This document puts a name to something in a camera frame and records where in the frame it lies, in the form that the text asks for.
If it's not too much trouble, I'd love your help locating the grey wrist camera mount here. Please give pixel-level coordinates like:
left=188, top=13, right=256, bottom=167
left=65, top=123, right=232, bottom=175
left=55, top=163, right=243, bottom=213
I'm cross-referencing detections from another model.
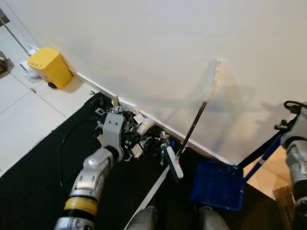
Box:
left=287, top=106, right=307, bottom=144
left=102, top=113, right=127, bottom=150

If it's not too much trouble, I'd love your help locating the grey robot leg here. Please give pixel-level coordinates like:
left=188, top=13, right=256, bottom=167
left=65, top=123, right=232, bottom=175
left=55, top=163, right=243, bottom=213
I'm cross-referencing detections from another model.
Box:
left=126, top=206, right=159, bottom=230
left=198, top=206, right=231, bottom=230

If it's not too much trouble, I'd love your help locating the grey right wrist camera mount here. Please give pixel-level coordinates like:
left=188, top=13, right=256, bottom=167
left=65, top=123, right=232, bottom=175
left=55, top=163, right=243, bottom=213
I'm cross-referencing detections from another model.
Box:
left=287, top=106, right=307, bottom=144

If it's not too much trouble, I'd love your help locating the grey left robot leg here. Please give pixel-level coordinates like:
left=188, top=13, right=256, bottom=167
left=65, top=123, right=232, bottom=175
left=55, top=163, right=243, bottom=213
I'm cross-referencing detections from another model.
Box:
left=126, top=206, right=159, bottom=230

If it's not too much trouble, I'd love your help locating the white plastic tube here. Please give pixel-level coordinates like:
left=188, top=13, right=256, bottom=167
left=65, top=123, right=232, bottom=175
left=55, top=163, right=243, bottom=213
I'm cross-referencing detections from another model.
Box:
left=137, top=117, right=155, bottom=135

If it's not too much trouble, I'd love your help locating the yellow wheeled box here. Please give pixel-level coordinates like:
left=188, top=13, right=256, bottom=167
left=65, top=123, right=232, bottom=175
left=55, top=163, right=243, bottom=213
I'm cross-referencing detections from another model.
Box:
left=26, top=47, right=74, bottom=90

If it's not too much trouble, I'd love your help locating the black floor mat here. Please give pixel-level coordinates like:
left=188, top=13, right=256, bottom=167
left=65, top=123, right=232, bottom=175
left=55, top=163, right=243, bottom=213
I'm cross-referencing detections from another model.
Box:
left=0, top=92, right=288, bottom=230

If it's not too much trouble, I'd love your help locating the brown cardboard box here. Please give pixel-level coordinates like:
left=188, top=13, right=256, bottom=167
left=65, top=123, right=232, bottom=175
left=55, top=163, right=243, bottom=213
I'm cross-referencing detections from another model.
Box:
left=272, top=184, right=295, bottom=230

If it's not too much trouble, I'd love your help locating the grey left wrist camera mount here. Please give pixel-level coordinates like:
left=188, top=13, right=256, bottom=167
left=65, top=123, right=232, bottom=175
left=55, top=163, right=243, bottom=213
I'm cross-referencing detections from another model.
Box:
left=102, top=113, right=127, bottom=150

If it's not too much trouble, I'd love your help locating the black wall edge trim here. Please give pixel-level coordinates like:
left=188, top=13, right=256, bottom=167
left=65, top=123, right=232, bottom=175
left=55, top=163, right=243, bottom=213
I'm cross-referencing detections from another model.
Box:
left=236, top=133, right=283, bottom=169

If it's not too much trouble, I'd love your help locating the white broom with black rod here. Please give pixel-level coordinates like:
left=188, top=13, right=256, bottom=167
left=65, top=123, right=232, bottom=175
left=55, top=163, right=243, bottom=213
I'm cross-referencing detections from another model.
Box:
left=165, top=58, right=224, bottom=180

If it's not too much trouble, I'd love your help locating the blue long-handled dustpan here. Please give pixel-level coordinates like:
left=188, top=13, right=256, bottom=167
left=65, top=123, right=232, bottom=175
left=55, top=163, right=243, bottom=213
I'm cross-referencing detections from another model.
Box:
left=189, top=136, right=282, bottom=212

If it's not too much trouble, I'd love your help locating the grey right robot leg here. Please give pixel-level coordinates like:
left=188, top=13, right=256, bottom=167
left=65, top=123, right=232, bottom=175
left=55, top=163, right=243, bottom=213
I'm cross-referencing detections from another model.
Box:
left=198, top=206, right=231, bottom=230

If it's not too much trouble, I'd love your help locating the white tape strip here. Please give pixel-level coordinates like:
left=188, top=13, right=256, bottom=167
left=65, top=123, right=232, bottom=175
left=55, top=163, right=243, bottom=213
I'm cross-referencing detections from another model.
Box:
left=124, top=165, right=171, bottom=230

